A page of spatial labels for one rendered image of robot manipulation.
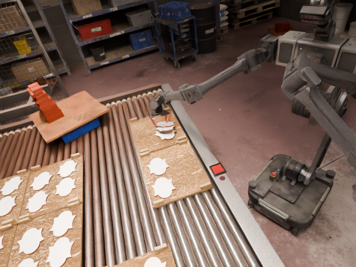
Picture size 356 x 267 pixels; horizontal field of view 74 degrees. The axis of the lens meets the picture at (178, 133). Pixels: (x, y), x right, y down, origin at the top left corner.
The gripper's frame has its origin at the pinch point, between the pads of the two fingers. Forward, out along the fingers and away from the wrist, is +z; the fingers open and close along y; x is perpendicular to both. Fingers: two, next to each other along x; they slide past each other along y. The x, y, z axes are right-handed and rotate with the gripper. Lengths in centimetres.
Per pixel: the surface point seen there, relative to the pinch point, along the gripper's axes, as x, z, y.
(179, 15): 236, -87, 186
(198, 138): -24.3, 9.8, 15.3
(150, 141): -4.7, 8.1, -13.0
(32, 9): 446, -137, -20
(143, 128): 10.4, 3.8, -9.9
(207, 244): -81, 31, -27
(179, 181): -47, 19, -17
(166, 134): -9.5, 5.0, -2.1
